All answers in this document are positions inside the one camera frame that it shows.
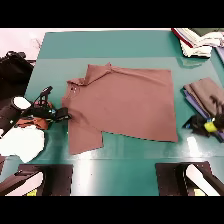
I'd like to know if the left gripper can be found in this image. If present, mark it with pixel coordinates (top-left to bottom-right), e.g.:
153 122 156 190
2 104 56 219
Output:
53 106 73 124

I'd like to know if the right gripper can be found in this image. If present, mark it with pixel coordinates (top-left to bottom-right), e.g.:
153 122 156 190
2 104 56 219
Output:
182 114 217 138

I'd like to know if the brown polo shirt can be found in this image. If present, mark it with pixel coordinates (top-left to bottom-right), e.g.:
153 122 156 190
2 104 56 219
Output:
61 62 179 156

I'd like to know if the purple folded garment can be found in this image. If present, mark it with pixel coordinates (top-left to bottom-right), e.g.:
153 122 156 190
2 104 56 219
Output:
183 89 224 144

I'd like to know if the orange garment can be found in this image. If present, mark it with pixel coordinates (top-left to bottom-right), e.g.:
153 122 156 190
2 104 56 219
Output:
14 114 52 131

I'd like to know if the grey-brown folded garment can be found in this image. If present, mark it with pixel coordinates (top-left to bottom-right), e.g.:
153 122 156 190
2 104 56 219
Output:
182 76 224 118

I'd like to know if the white garment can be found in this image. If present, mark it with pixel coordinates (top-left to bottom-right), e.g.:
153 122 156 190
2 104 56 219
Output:
0 125 46 164

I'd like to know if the lilac garment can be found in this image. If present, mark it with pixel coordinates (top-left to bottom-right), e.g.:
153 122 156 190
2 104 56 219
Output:
214 45 224 73

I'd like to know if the heap of clothes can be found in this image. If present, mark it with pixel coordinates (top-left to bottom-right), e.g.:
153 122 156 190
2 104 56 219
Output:
171 27 224 59

